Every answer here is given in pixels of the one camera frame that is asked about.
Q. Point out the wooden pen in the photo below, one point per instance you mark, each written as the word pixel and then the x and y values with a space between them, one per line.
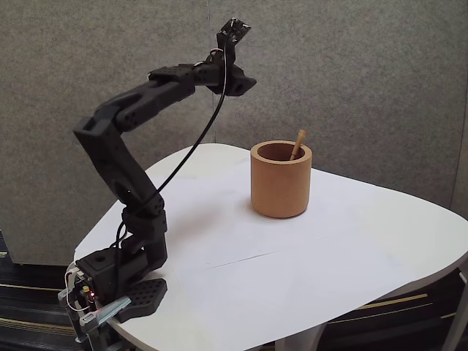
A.
pixel 298 144

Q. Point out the brown cylindrical pen holder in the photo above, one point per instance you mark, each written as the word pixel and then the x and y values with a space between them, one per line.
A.
pixel 281 190

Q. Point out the grey felt partition panel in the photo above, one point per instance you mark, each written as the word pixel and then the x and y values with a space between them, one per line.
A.
pixel 365 73
pixel 73 55

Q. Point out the motor controller circuit board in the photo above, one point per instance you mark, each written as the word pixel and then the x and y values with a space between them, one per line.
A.
pixel 86 290

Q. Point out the grey metal table clamp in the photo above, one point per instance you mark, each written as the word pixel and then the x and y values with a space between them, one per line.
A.
pixel 109 309

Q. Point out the white table leg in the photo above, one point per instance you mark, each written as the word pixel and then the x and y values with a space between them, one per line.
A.
pixel 455 314
pixel 298 338

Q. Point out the bare circuit board camera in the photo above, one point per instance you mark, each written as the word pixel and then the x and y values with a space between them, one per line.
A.
pixel 235 29

